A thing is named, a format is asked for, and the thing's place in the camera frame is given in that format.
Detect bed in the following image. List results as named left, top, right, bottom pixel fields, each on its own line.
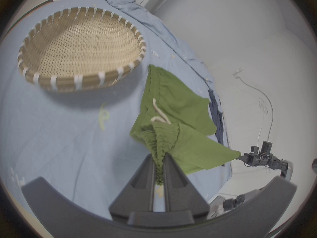
left=0, top=0, right=234, bottom=219

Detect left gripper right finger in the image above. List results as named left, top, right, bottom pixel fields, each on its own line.
left=162, top=153, right=211, bottom=220

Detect white cable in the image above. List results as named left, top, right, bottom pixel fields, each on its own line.
left=233, top=68, right=274, bottom=146

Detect pale blue quilt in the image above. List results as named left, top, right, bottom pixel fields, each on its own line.
left=95, top=0, right=219, bottom=90

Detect dark blue garment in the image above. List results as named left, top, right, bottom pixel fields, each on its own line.
left=208, top=89, right=225, bottom=144

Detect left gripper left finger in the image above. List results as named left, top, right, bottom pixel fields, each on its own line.
left=109, top=154, right=158, bottom=220

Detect green shorts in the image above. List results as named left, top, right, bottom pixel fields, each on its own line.
left=130, top=65, right=242, bottom=186

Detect round woven basket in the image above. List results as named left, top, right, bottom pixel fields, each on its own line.
left=17, top=7, right=147, bottom=93

